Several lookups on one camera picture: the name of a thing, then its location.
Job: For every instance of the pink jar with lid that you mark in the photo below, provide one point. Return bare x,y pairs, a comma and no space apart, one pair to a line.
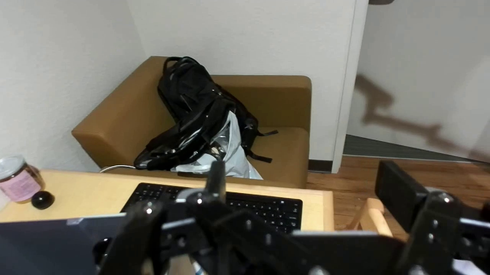
18,180

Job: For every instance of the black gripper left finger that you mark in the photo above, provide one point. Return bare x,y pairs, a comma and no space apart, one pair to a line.
217,177

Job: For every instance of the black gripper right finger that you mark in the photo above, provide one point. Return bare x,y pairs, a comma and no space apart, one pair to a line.
403,196

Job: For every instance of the white plastic bag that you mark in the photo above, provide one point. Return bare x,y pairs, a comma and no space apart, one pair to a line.
232,153

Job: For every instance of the black keyboard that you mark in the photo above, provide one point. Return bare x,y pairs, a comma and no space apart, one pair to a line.
266,208

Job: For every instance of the brown armchair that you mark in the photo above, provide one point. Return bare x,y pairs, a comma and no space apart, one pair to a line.
117,122

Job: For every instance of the white door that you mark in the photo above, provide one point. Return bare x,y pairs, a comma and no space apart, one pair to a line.
434,61

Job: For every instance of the small black ball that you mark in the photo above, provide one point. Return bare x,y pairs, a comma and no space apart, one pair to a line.
42,199

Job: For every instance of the dark grey plastic bin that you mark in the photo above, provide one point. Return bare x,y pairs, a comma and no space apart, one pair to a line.
47,246

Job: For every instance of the black backpack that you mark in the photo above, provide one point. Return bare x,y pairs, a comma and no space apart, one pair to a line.
189,101

